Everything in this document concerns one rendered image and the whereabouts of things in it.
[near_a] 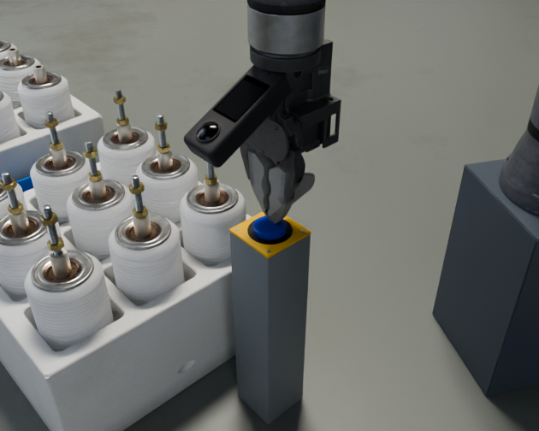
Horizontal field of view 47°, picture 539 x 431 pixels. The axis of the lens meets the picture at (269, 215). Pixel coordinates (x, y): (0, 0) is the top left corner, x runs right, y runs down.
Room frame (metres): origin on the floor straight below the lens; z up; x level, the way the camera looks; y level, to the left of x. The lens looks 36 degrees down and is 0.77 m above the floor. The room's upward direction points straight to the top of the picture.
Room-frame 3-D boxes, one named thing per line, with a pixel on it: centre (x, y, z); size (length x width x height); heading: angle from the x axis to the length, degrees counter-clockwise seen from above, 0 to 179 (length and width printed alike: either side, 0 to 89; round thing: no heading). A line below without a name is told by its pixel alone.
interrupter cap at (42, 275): (0.59, 0.26, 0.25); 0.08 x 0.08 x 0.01
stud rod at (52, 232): (0.59, 0.26, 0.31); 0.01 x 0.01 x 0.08
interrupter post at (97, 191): (0.75, 0.25, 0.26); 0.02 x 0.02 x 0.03
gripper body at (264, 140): (0.61, -0.02, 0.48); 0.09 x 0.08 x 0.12; 132
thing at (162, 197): (0.83, 0.16, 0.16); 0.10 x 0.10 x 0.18
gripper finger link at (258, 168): (0.62, -0.01, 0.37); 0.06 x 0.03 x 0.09; 132
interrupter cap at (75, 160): (0.84, 0.33, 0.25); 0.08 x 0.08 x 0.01
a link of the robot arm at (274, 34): (0.61, -0.01, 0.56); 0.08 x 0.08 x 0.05
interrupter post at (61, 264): (0.59, 0.26, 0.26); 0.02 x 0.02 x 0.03
